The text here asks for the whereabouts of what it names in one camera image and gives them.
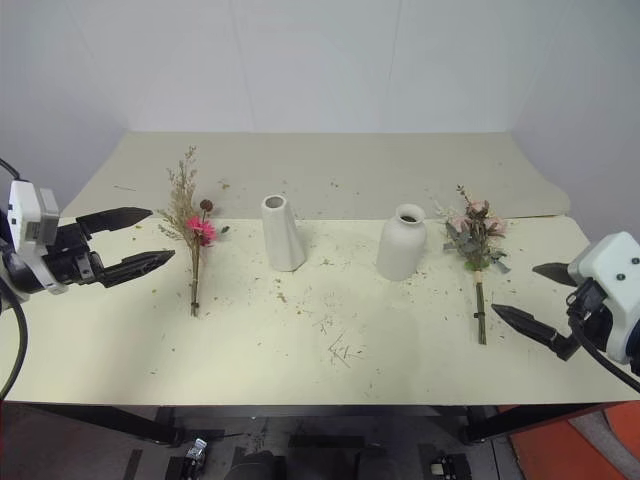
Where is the black base with silver clip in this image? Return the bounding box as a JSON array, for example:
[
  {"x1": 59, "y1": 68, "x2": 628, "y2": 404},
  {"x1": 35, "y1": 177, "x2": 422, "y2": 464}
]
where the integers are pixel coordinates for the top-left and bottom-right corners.
[
  {"x1": 167, "y1": 437, "x2": 214, "y2": 480},
  {"x1": 424, "y1": 449, "x2": 474, "y2": 480}
]

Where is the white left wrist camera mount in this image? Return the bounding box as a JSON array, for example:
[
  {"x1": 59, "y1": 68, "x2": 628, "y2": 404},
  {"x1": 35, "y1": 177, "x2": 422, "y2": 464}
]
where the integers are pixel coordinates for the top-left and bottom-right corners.
[{"x1": 6, "y1": 179, "x2": 70, "y2": 296}]

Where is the round white ceramic bottle vase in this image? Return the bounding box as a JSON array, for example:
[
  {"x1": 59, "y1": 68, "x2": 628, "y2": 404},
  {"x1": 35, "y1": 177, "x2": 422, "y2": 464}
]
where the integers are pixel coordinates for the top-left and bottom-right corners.
[{"x1": 375, "y1": 201, "x2": 428, "y2": 282}]

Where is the orange red floor mat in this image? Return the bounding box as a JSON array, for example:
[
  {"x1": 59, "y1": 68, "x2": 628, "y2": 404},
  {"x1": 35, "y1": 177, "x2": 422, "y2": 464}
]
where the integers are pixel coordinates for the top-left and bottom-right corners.
[{"x1": 505, "y1": 401, "x2": 640, "y2": 480}]

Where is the twisted white ceramic vase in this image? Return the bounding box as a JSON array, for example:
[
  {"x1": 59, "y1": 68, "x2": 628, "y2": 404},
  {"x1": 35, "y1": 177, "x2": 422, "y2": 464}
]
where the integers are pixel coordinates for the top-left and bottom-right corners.
[{"x1": 260, "y1": 193, "x2": 308, "y2": 274}]

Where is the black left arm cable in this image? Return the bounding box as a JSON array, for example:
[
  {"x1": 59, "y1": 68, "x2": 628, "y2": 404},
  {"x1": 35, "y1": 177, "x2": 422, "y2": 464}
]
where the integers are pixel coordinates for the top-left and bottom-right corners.
[{"x1": 0, "y1": 157, "x2": 27, "y2": 401}]

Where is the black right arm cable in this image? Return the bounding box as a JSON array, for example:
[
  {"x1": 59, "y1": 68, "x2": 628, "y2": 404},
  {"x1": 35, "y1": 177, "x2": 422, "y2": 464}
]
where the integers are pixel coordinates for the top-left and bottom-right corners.
[{"x1": 568, "y1": 294, "x2": 640, "y2": 395}]

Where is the pink rose eucalyptus bouquet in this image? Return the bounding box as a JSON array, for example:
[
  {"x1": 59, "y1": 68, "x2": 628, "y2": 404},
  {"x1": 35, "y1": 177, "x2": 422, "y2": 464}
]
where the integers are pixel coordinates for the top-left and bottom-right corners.
[{"x1": 432, "y1": 183, "x2": 513, "y2": 347}]

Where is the dried grass pink flower bouquet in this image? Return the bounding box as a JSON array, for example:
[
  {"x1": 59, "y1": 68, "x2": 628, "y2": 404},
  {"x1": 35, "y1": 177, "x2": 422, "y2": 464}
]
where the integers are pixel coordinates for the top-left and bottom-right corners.
[{"x1": 157, "y1": 144, "x2": 233, "y2": 319}]

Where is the black metal table frame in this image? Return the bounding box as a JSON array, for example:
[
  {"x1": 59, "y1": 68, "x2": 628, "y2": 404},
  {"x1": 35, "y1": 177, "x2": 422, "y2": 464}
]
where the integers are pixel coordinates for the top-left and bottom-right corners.
[{"x1": 27, "y1": 401, "x2": 624, "y2": 448}]

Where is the dark rounded shape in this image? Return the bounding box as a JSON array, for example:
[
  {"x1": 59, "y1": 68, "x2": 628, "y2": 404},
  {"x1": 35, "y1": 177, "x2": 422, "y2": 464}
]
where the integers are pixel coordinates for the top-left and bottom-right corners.
[{"x1": 227, "y1": 449, "x2": 292, "y2": 480}]

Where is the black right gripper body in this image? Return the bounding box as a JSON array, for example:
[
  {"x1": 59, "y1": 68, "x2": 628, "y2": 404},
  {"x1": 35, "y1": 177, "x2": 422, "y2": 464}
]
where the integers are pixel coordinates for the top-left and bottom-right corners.
[{"x1": 565, "y1": 278, "x2": 614, "y2": 352}]

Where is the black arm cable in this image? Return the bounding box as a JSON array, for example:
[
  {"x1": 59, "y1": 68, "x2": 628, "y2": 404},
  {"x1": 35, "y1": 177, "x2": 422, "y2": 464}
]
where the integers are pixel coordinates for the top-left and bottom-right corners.
[
  {"x1": 0, "y1": 157, "x2": 27, "y2": 401},
  {"x1": 568, "y1": 294, "x2": 640, "y2": 395}
]

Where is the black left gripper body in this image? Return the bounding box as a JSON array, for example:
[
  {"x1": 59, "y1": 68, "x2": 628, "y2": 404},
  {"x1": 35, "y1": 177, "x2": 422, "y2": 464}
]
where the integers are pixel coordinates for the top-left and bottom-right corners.
[{"x1": 42, "y1": 222, "x2": 107, "y2": 290}]

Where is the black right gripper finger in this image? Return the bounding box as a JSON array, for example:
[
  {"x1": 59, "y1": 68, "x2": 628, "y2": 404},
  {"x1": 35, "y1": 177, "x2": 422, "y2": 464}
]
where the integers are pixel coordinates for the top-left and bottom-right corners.
[
  {"x1": 531, "y1": 262, "x2": 580, "y2": 288},
  {"x1": 491, "y1": 302, "x2": 582, "y2": 362}
]

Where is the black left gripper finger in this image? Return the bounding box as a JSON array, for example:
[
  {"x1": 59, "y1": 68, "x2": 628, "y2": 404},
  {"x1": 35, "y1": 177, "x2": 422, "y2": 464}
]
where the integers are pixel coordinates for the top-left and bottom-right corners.
[
  {"x1": 74, "y1": 206, "x2": 154, "y2": 241},
  {"x1": 101, "y1": 250, "x2": 177, "y2": 290}
]

